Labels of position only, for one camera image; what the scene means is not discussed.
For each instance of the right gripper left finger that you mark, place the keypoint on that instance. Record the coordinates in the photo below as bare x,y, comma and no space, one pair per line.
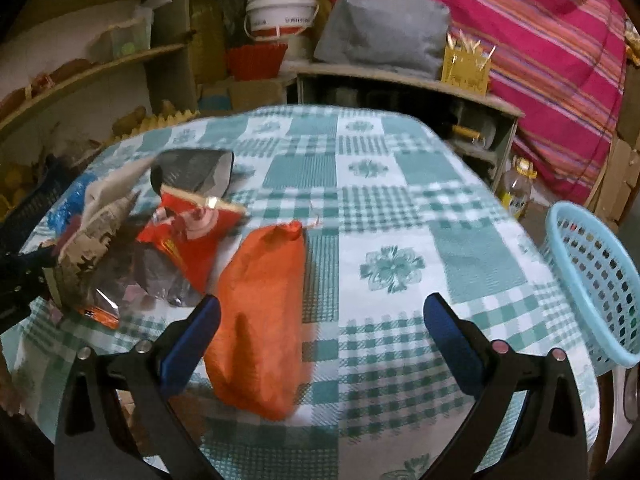
93,440

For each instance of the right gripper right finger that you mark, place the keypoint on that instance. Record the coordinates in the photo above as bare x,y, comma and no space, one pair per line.
549,437

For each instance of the orange plastic bag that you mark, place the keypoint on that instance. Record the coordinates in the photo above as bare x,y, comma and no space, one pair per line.
254,362

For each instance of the printed crumpled newspaper wrapper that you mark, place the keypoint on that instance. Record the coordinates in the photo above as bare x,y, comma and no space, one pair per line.
81,254

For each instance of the light blue plastic basket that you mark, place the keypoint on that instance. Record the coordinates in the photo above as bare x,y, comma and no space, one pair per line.
600,280

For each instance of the clear orange-edged plastic wrapper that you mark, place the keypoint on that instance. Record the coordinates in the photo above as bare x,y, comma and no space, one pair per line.
126,283

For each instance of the red snack wrapper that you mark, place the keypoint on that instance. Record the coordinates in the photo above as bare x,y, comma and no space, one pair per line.
187,229

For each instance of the blue crumpled plastic bag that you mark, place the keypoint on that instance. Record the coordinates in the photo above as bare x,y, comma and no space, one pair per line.
73,203

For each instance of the yellow-capped oil bottle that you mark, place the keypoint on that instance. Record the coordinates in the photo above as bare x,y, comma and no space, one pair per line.
516,186

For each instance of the black foil wrapper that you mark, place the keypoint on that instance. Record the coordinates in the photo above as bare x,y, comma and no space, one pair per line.
197,170

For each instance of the grey low cabinet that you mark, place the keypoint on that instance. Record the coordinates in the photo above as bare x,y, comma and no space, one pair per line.
479,129

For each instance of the yellow egg tray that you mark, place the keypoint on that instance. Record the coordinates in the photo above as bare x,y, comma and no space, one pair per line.
155,122

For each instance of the cardboard box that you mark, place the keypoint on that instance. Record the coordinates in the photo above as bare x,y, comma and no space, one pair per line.
229,96

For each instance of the yellow utensil holder box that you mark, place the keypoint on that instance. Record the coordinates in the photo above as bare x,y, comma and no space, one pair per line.
466,64

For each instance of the pink striped curtain cloth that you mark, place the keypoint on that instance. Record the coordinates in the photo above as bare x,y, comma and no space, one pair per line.
563,63

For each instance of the clear plastic container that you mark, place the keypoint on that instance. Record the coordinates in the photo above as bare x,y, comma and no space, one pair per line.
120,40

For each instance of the red plastic basket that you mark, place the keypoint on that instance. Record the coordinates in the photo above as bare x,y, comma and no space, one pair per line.
255,61

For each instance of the grey felt bag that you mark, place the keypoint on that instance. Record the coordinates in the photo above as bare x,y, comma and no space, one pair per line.
404,36

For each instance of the white plastic bucket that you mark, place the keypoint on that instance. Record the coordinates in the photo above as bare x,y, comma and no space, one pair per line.
267,20

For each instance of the wooden wall shelf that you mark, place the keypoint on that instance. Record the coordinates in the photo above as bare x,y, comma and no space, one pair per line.
49,43

